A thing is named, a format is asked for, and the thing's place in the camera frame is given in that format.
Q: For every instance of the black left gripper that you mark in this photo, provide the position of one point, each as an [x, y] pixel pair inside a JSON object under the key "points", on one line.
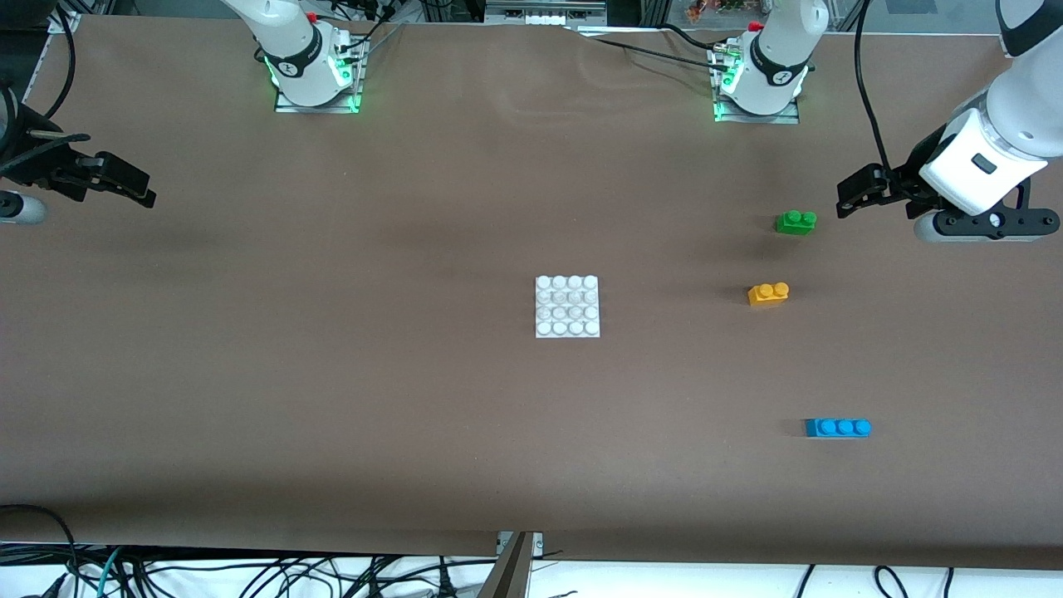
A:
{"points": [[903, 182]]}

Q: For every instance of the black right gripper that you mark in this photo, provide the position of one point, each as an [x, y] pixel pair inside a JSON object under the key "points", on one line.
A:
{"points": [[51, 170]]}

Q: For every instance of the white studded base plate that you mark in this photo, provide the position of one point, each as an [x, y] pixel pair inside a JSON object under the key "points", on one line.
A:
{"points": [[567, 307]]}

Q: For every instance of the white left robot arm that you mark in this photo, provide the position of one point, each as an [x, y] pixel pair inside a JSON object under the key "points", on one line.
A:
{"points": [[781, 50]]}

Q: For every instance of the green two-stud block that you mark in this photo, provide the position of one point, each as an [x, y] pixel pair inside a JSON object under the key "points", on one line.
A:
{"points": [[796, 224]]}

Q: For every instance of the yellow two-stud block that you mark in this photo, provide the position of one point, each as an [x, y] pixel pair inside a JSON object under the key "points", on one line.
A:
{"points": [[768, 296]]}

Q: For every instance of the blue three-stud block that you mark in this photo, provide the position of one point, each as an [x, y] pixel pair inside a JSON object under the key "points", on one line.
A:
{"points": [[839, 428]]}

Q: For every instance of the colourful small objects pile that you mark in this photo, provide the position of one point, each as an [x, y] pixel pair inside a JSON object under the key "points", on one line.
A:
{"points": [[714, 8]]}

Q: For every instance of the brown table cover sheet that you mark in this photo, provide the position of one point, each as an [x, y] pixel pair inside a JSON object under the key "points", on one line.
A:
{"points": [[332, 374]]}

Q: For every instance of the white power strip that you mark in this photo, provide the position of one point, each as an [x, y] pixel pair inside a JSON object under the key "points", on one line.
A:
{"points": [[544, 17]]}

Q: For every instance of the aluminium profile beam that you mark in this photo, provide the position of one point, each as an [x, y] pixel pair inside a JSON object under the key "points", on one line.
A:
{"points": [[508, 577]]}

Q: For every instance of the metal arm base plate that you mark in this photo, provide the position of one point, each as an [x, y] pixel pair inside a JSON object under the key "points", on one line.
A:
{"points": [[315, 109], [756, 119]]}

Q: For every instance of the aluminium table frame rail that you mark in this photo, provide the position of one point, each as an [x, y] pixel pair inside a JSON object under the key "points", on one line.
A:
{"points": [[65, 21]]}

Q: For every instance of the small metal bracket plate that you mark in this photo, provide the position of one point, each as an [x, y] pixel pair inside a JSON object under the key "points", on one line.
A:
{"points": [[537, 544]]}

